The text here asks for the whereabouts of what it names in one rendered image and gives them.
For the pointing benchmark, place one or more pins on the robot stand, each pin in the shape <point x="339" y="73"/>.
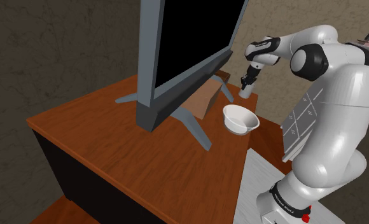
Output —
<point x="256" y="180"/>

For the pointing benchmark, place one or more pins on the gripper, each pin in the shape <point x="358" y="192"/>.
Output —
<point x="249" y="77"/>

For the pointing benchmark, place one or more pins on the white cup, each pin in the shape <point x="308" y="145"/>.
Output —
<point x="246" y="92"/>

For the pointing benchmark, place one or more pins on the brown cardboard box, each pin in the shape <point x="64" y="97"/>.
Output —
<point x="203" y="99"/>

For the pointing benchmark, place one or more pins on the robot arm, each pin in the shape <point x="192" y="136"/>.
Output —
<point x="345" y="102"/>

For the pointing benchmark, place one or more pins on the white bowl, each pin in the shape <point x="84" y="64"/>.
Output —
<point x="240" y="119"/>

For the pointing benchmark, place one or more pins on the grey flat screen television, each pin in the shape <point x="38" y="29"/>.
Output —
<point x="190" y="37"/>

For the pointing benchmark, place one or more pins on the brown wooden television stand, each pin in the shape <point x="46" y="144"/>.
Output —
<point x="125" y="155"/>

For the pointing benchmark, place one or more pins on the grey patterned panel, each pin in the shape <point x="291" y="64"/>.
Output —
<point x="299" y="124"/>

